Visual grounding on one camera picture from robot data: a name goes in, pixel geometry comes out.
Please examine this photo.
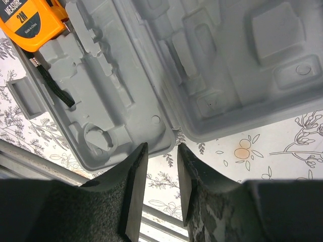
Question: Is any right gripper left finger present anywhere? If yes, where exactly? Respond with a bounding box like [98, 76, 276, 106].
[1, 143, 148, 241]

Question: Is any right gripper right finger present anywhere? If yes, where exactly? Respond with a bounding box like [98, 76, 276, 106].
[177, 144, 322, 241]

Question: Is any grey plastic tool case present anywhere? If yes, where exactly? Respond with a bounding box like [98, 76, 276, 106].
[7, 1, 322, 172]

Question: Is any orange tape measure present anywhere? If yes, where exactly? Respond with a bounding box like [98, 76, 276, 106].
[1, 0, 75, 107]

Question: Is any aluminium front rail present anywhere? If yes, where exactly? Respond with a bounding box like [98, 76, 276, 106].
[1, 140, 188, 241]

